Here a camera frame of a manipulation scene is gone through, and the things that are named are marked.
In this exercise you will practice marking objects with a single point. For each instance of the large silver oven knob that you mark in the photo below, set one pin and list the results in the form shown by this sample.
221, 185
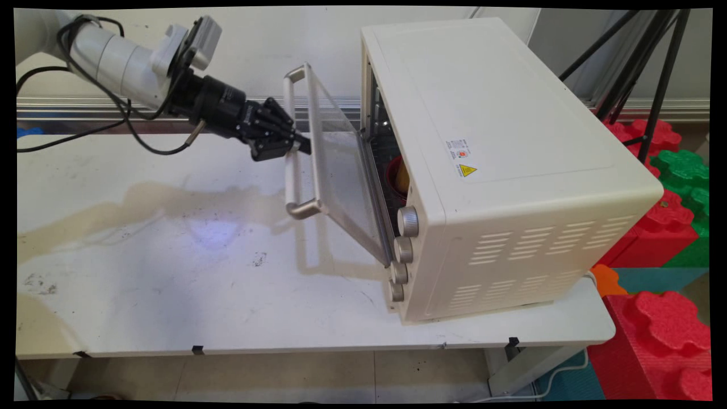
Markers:
408, 221

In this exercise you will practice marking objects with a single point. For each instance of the blue tape piece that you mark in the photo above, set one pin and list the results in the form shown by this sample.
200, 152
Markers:
28, 132

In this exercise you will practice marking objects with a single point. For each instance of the green foam block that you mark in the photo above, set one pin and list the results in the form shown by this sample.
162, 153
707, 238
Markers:
684, 170

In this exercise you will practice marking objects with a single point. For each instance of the white table leg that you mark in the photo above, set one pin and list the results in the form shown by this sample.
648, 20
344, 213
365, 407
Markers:
528, 369

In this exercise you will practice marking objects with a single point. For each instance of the black tripod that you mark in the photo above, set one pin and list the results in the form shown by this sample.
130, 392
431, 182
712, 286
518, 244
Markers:
661, 74

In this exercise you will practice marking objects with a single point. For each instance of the orange foam block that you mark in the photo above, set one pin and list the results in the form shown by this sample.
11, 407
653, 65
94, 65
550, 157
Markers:
606, 281

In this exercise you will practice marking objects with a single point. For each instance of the teal foam block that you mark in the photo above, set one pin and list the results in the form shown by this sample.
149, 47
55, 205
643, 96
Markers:
659, 278

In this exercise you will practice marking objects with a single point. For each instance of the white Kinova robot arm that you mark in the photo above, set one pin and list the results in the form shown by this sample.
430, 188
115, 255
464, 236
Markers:
113, 57

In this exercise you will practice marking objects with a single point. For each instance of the yellow food item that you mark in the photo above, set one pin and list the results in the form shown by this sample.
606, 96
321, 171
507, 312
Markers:
402, 175

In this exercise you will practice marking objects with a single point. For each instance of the red foam block beside oven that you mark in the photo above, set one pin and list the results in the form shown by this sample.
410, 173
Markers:
659, 238

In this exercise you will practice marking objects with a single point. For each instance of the red bowl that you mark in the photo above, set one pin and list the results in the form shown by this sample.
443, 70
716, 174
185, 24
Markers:
392, 176

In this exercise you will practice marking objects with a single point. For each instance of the large red foam block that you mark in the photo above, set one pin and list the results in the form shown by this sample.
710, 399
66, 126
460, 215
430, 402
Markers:
659, 346

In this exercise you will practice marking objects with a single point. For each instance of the white label sticker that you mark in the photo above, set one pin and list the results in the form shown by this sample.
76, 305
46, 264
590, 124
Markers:
458, 149

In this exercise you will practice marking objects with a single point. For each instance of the red foam block under tripod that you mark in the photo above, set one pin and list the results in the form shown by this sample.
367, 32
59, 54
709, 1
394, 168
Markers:
661, 136

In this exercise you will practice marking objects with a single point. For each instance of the teal floor mat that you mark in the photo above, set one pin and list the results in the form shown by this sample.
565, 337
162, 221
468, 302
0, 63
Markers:
571, 383

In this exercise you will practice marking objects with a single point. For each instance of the yellow warning sticker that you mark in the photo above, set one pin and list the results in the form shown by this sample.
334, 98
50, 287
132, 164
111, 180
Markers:
466, 170

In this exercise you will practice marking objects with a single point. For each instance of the aluminium rail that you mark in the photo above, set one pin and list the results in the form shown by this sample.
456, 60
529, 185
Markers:
74, 108

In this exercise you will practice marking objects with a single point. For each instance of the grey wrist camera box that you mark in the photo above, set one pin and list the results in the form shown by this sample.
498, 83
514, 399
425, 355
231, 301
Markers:
203, 40

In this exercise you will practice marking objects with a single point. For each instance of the cream toaster oven body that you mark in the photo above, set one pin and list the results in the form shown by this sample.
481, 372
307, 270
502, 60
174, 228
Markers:
511, 113

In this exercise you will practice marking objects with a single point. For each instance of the small silver oven knob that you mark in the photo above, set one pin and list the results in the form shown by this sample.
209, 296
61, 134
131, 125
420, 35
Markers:
396, 291

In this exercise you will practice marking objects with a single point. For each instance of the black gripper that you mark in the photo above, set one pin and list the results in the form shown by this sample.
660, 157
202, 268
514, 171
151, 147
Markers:
218, 105

